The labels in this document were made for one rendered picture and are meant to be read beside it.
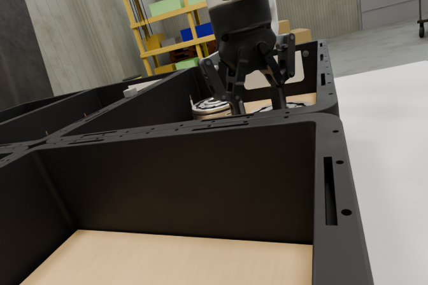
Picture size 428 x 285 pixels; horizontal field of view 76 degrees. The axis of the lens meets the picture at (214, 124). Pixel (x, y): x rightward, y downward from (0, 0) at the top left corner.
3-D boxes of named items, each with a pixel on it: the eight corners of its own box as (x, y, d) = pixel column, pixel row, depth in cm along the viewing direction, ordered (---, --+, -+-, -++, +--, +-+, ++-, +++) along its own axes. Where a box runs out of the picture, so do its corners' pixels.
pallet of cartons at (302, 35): (306, 44, 747) (302, 14, 722) (314, 49, 627) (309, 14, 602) (272, 52, 771) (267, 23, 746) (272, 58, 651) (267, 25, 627)
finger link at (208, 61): (202, 56, 35) (225, 93, 38) (191, 64, 35) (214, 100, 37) (209, 56, 33) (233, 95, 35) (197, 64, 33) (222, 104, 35)
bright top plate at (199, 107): (204, 99, 62) (203, 97, 62) (246, 93, 58) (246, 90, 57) (183, 116, 53) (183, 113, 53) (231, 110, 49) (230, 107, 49)
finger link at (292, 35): (288, 32, 36) (284, 77, 37) (300, 33, 37) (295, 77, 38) (277, 34, 38) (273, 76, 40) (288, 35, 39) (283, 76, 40)
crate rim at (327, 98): (191, 77, 65) (188, 67, 64) (327, 50, 53) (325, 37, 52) (46, 163, 30) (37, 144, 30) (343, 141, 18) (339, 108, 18)
